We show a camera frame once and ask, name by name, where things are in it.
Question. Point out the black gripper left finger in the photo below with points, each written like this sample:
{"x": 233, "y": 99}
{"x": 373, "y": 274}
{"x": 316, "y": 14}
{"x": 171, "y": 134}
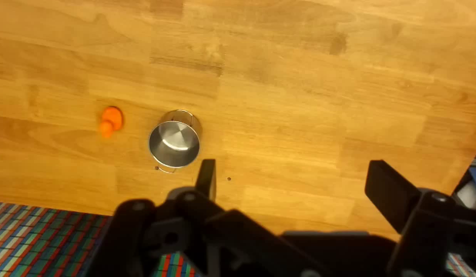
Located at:
{"x": 185, "y": 231}

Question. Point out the small stainless steel pot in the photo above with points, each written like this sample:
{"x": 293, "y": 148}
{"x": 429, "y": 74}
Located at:
{"x": 174, "y": 140}

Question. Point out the orange carrot toy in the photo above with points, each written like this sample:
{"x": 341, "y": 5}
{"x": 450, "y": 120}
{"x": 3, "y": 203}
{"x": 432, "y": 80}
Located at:
{"x": 111, "y": 120}

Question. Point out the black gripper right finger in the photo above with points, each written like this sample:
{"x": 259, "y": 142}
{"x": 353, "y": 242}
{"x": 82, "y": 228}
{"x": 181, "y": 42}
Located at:
{"x": 438, "y": 225}

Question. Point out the white and blue object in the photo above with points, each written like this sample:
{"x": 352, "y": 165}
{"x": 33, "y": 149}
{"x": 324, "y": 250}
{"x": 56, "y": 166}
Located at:
{"x": 472, "y": 194}

